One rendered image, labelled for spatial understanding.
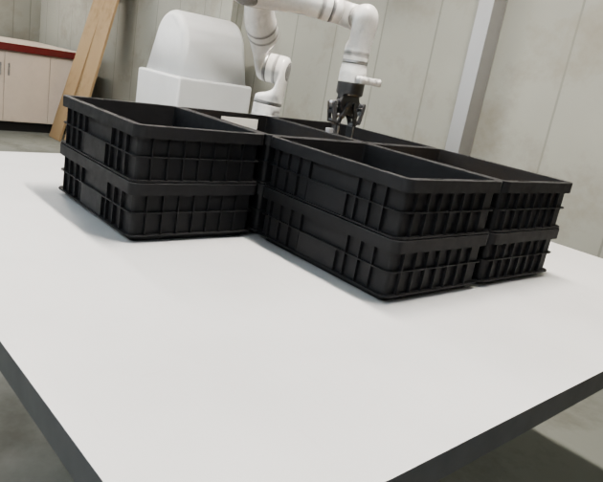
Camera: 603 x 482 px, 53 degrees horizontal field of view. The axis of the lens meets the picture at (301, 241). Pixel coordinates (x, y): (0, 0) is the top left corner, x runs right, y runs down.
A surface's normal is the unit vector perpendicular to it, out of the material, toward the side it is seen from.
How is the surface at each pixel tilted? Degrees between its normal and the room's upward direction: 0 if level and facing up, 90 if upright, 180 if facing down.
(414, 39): 90
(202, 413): 0
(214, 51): 80
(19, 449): 0
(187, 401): 0
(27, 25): 90
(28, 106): 90
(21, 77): 90
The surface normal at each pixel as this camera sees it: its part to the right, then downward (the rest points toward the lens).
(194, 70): 0.62, 0.14
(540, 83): -0.74, 0.06
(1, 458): 0.17, -0.95
